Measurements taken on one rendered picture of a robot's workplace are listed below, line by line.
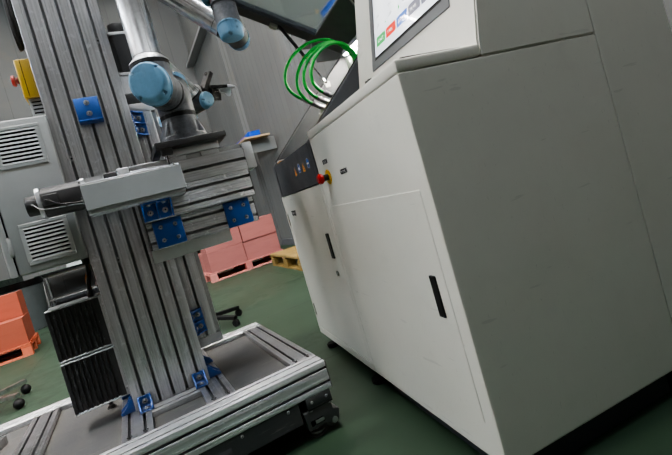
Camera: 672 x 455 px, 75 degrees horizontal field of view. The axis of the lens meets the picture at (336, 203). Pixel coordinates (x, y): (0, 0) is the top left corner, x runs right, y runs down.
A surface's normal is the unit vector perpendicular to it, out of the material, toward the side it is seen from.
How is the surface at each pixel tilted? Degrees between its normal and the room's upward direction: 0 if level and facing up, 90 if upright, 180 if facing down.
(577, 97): 90
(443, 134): 90
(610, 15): 90
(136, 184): 90
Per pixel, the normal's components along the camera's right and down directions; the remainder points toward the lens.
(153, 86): 0.05, 0.15
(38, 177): 0.43, -0.10
